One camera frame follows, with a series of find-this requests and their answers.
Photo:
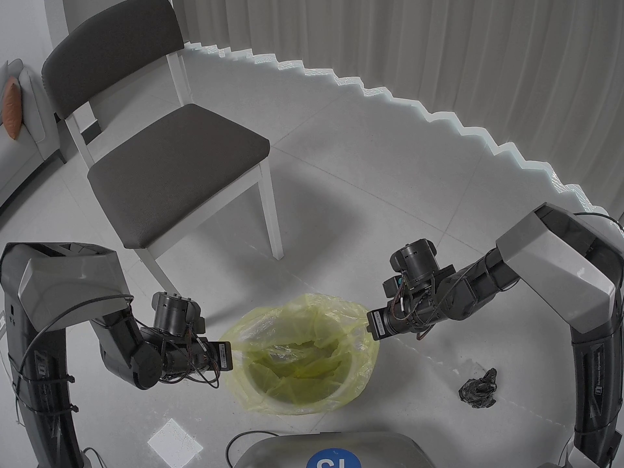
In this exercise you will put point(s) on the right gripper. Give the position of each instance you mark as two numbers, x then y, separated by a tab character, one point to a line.
390	322

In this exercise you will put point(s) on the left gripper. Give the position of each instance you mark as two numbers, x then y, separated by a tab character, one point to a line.
212	356

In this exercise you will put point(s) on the yellow plastic bag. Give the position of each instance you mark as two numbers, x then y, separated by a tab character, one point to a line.
253	324

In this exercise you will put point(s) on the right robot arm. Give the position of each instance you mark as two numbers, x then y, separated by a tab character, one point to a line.
551	261

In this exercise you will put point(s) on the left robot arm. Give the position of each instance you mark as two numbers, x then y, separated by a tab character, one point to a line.
53	281

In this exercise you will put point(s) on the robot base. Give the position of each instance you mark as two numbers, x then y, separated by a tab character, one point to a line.
336	449

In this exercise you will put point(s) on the white trash bin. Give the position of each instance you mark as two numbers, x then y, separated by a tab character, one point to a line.
358	363

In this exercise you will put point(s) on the crumpled black plastic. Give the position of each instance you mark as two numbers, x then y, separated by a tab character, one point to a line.
478	389

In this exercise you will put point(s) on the dark grey white-framed chair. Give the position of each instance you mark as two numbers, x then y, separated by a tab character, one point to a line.
180	159

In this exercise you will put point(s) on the pale sofa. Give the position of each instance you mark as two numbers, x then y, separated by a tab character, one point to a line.
22	164

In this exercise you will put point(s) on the white curtain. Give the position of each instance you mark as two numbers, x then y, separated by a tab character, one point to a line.
438	32

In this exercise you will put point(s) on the orange cushion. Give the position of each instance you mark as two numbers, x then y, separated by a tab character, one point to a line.
12	107

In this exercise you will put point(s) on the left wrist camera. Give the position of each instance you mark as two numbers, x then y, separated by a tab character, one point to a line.
197	325

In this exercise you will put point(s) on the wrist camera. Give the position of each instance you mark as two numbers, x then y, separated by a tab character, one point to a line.
391	286
197	325

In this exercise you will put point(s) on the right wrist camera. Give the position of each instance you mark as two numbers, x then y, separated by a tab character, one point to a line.
391	286

